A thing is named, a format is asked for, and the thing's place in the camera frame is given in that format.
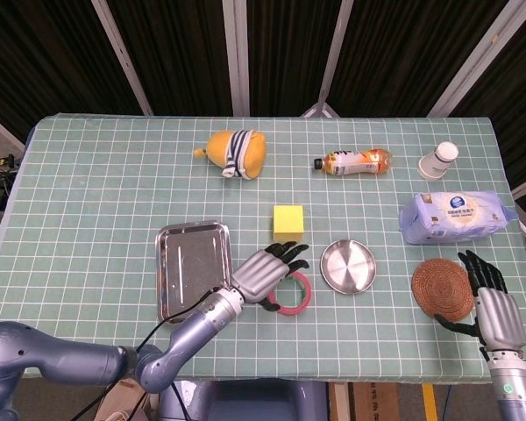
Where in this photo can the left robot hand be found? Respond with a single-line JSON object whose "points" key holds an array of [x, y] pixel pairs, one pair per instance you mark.
{"points": [[258, 276]]}

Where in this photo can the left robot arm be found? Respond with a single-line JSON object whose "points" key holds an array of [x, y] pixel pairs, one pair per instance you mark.
{"points": [[70, 359]]}

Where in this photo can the white paper cup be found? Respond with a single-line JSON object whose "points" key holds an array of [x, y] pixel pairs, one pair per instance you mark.
{"points": [[436, 164]]}

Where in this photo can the green checkered tablecloth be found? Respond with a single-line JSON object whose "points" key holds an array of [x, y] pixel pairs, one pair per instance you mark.
{"points": [[92, 197]]}

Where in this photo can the yellow plush toy striped shirt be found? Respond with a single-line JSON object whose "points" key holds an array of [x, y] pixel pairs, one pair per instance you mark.
{"points": [[254, 153]]}

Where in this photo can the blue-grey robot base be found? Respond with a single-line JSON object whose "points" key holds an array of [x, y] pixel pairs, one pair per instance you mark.
{"points": [[254, 401]]}

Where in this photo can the brown woven round coaster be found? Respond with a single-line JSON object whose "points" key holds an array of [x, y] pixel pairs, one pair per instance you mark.
{"points": [[440, 285]]}

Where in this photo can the round steel plate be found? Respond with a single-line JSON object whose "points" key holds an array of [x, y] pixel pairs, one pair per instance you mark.
{"points": [[348, 266]]}

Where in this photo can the red tape roll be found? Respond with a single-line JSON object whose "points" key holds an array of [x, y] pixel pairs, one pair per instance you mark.
{"points": [[300, 304]]}

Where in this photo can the yellow sponge block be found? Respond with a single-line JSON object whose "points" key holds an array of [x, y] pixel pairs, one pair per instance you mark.
{"points": [[289, 221]]}

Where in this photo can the rectangular steel tray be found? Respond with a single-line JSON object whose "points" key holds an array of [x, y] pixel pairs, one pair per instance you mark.
{"points": [[193, 259]]}

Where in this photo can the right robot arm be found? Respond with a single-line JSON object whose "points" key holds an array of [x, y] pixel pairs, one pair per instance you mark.
{"points": [[510, 386]]}

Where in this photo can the cardboard box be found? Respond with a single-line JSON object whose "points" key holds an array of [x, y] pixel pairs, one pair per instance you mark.
{"points": [[118, 403], [372, 401]]}

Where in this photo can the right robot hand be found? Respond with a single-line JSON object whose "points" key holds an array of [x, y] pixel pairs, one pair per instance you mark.
{"points": [[499, 320]]}

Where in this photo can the orange drink bottle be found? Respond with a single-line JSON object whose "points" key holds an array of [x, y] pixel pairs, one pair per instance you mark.
{"points": [[355, 162]]}

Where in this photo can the lavender tissue pack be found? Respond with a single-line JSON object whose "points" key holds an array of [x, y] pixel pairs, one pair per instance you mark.
{"points": [[456, 217]]}

